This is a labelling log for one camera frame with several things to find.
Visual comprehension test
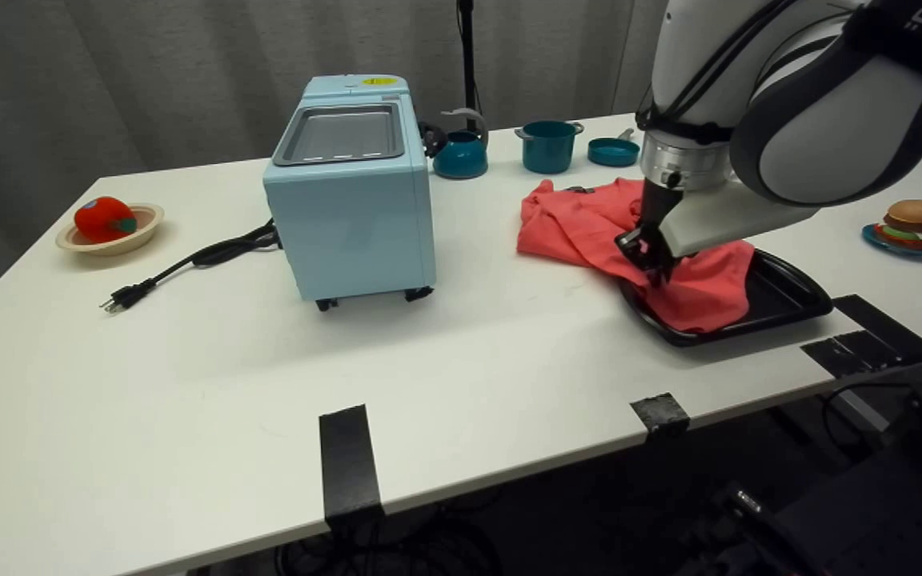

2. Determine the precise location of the black camera stand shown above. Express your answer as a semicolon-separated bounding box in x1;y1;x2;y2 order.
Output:
452;0;484;119

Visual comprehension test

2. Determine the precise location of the red toy tomato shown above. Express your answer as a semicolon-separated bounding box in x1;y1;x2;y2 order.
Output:
70;191;139;246

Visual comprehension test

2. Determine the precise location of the black toaster power cord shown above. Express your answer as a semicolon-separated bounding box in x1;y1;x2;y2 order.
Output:
100;217;281;312

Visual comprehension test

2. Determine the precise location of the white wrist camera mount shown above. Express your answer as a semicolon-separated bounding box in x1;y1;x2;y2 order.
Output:
655;178;822;261

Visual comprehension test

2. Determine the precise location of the coral red printed sweatshirt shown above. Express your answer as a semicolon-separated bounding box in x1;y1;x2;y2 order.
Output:
514;177;758;336

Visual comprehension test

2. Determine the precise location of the teal toy plate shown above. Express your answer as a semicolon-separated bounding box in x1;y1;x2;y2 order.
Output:
858;221;922;266

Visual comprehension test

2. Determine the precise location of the black baking tray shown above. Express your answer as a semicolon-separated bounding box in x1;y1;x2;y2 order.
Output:
618;246;837;351

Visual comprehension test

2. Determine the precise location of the teal toy pot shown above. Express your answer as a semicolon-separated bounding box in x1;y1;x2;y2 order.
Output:
513;119;586;177

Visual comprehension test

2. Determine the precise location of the light blue toaster oven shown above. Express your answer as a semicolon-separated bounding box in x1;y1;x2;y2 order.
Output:
260;69;437;312

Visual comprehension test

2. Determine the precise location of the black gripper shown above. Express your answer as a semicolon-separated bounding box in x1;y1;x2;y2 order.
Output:
615;177;690;289

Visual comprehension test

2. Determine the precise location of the small teal bowl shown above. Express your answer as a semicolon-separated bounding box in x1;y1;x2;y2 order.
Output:
418;106;494;183

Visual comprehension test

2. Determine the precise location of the beige toy bowl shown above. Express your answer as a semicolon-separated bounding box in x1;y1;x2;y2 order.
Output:
54;201;165;258

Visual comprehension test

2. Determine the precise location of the black table bracket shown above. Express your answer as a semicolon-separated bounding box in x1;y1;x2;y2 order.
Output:
796;293;922;381

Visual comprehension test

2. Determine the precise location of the toy burger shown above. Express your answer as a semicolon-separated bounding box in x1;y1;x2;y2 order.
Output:
873;195;922;255

